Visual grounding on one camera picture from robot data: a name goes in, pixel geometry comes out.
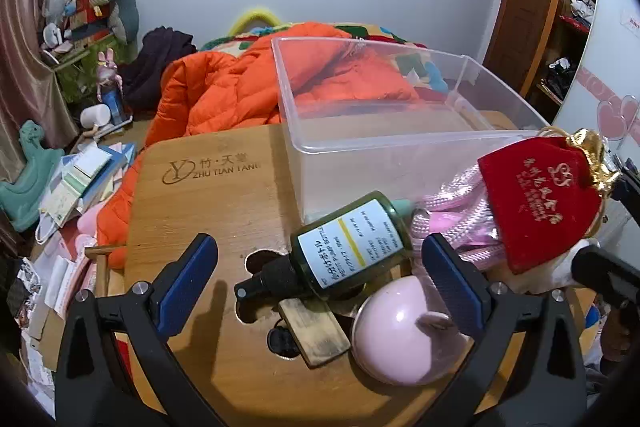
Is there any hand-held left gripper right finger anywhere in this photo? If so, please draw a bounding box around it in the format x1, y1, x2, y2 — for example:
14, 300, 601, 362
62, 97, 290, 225
421, 233, 587, 427

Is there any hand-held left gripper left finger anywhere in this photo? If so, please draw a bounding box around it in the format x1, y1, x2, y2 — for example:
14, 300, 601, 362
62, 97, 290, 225
56, 233, 226, 427

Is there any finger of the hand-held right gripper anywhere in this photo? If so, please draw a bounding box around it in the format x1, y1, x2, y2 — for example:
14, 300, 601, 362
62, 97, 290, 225
611, 157, 640, 219
571, 246, 640, 304

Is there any pink round ball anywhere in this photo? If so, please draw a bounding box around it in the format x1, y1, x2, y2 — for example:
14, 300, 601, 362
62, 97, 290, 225
352, 276, 473, 385

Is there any pink rope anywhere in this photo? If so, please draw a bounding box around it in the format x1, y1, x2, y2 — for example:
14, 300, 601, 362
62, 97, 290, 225
410, 167, 506, 258

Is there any red velvet pouch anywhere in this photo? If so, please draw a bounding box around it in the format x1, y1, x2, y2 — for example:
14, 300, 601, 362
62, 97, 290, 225
477, 127, 621, 275

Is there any green spray bottle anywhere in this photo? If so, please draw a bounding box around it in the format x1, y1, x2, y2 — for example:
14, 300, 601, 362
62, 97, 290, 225
234, 191, 413, 310

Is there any clear plastic storage box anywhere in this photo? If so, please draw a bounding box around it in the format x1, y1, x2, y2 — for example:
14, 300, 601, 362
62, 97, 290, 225
271, 36, 553, 228

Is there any person's right hand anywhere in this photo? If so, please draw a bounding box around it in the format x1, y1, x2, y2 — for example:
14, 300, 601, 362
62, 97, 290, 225
601, 307, 635, 374

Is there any wooden desk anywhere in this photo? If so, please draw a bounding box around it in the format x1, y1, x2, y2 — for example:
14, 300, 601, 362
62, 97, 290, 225
95, 109, 601, 427

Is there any pink plush item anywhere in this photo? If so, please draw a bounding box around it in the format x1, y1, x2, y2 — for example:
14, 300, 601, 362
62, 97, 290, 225
76, 207, 101, 238

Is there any pile of papers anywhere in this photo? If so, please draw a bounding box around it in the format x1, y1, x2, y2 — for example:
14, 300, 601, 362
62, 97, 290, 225
10, 217, 101, 388

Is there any white cabinet with pink hearts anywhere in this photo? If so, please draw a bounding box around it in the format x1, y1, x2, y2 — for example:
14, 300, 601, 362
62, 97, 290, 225
550, 0, 640, 228

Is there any stack of books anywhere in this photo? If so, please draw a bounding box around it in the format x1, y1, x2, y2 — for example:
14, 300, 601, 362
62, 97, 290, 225
37, 142, 138, 228

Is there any teal rocking horse toy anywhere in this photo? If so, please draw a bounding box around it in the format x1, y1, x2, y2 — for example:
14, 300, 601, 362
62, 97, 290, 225
0, 119, 66, 233

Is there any white mug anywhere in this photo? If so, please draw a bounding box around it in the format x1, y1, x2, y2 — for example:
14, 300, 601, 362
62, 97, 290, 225
80, 103, 112, 130

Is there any orange down jacket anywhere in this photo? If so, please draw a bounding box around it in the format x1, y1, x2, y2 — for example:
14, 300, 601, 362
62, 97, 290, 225
96, 22, 421, 270

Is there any wooden shelf unit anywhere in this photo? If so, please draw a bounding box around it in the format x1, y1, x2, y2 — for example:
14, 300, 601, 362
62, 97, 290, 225
520, 0, 601, 108

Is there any rabbit-topped bottle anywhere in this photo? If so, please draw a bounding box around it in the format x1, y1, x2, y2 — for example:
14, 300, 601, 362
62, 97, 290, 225
96, 48, 128, 125

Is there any brown wooden door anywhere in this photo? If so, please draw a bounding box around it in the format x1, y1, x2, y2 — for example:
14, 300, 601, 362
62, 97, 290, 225
482, 0, 561, 95

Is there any dark purple cloth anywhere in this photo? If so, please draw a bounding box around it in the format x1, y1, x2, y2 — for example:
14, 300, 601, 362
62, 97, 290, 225
120, 27, 198, 110

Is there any green patterned box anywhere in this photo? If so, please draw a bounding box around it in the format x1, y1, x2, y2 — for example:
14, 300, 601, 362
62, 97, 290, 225
52, 34, 126, 102

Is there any colourful patchwork blanket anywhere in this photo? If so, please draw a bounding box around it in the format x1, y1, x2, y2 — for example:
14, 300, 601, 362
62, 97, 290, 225
200, 23, 451, 98

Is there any grey plush cushion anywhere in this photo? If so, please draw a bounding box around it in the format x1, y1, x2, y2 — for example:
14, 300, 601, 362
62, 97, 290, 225
97, 0, 141, 48

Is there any brown curtain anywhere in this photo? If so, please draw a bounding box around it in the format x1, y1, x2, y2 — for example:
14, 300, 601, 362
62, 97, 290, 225
0, 0, 76, 168

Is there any small white fan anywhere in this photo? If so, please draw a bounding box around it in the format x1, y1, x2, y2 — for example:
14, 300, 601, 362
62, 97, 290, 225
41, 23, 63, 50

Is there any patchwork plush toy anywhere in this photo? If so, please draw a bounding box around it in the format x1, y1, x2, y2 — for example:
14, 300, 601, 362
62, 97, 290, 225
62, 0, 113, 42

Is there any wooden frame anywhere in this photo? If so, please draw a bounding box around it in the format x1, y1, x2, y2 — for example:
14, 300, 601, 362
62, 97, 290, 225
84, 244, 132, 299

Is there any yellow fuzzy handle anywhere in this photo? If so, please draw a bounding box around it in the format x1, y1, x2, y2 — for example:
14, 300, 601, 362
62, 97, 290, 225
227, 7, 286, 36

